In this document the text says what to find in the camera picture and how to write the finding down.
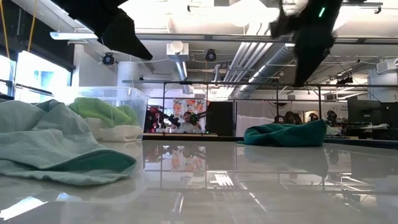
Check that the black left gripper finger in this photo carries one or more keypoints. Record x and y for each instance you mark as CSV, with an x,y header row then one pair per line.
x,y
124,37

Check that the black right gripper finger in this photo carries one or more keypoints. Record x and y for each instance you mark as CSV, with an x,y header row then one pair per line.
x,y
311,56

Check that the lime green towel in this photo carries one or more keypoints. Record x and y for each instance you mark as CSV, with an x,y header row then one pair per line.
x,y
99,110

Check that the dark teal towel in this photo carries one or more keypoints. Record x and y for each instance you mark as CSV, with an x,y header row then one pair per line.
x,y
286,135

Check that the pale teal towel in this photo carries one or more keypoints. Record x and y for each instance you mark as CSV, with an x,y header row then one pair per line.
x,y
46,140

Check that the white round column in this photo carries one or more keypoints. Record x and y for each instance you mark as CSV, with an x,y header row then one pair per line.
x,y
127,74

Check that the black ceiling track light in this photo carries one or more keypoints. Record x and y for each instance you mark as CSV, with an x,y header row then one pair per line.
x,y
360,3

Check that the white ceiling box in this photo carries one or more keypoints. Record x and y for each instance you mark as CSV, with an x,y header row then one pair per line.
x,y
177,51

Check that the person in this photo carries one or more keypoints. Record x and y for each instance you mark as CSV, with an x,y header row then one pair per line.
x,y
290,117
188,124
312,117
331,116

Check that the white ceiling pipes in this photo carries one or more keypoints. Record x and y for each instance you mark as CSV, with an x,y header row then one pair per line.
x,y
245,59

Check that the clear plastic bin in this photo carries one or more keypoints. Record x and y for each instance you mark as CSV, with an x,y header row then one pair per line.
x,y
140,102

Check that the black monitor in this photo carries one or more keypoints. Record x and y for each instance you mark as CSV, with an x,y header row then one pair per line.
x,y
363,112
390,115

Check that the bright window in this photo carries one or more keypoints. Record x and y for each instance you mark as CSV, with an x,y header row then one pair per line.
x,y
40,77

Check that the white panel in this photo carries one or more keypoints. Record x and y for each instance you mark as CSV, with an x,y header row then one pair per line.
x,y
255,124

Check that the orange fruit poster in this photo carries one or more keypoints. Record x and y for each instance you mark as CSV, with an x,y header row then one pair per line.
x,y
178,107

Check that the long ceiling light beam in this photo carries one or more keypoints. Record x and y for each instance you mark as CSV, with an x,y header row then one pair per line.
x,y
217,37

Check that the white towel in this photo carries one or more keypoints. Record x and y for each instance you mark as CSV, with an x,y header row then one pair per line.
x,y
118,133

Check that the black panel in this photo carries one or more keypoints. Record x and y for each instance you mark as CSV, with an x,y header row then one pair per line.
x,y
219,118

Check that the silver ribbed air duct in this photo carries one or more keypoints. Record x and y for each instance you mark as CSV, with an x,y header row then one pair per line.
x,y
273,62

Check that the white wall unit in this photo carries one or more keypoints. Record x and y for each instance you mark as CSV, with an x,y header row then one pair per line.
x,y
387,66

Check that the black metal rack frame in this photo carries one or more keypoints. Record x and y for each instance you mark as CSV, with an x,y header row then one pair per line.
x,y
236,83

